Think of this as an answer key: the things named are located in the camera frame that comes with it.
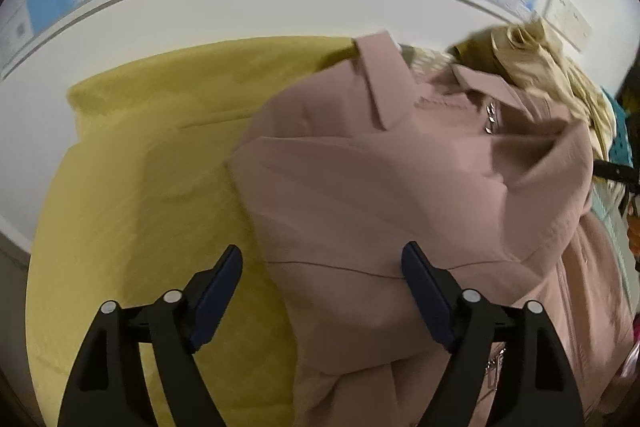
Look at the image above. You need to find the pink jacket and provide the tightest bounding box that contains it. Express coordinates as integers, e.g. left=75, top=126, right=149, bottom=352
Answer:
left=229, top=32, right=632, bottom=426

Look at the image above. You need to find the yellow patterned bed blanket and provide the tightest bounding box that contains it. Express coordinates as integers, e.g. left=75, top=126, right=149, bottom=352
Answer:
left=26, top=37, right=355, bottom=426

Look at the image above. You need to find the blue perforated plastic basket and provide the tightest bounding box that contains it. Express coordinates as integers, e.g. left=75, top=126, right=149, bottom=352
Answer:
left=604, top=92, right=634, bottom=167

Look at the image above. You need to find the beige crumpled garment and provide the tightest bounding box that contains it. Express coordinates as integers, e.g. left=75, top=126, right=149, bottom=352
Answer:
left=451, top=18, right=617, bottom=160

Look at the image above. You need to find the white wall socket panel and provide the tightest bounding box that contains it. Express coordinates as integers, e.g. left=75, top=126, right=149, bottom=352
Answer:
left=544, top=0, right=592, bottom=52

